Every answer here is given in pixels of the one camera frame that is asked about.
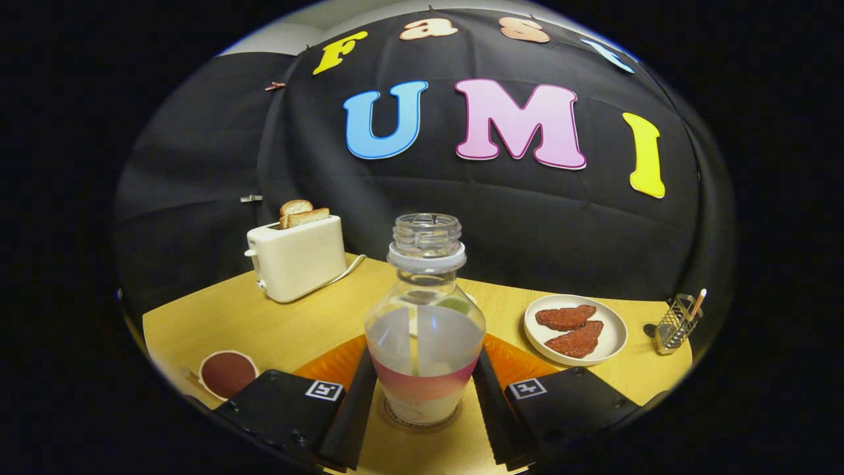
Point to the toast slice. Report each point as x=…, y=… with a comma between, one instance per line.
x=308, y=217
x=295, y=207

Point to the white toaster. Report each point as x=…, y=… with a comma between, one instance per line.
x=297, y=264

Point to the red clip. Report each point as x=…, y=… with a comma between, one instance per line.
x=275, y=86

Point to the wooden table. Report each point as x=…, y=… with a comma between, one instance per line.
x=264, y=330

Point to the white round plate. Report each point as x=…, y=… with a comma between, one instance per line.
x=613, y=333

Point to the clear juice bottle pink label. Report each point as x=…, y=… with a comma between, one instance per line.
x=425, y=343

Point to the small dark utensil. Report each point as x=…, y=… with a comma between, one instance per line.
x=649, y=330

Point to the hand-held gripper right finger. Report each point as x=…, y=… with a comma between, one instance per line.
x=494, y=422

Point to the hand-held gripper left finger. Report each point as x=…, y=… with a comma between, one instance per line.
x=353, y=422

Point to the white divided dish with grains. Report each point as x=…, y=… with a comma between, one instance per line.
x=470, y=298

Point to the pink stick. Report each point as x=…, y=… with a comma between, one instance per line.
x=697, y=303

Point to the red meat piece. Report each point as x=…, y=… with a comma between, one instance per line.
x=575, y=340
x=566, y=317

